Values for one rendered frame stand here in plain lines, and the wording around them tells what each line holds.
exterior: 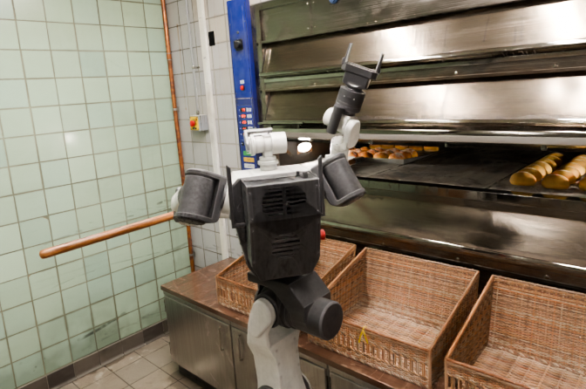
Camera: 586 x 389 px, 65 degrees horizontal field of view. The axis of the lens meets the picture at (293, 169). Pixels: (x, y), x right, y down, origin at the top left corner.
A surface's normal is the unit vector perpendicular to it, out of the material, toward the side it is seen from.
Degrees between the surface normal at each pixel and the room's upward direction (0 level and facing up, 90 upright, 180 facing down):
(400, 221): 70
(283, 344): 84
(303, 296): 45
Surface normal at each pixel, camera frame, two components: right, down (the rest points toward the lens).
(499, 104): -0.66, -0.18
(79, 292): 0.74, 0.07
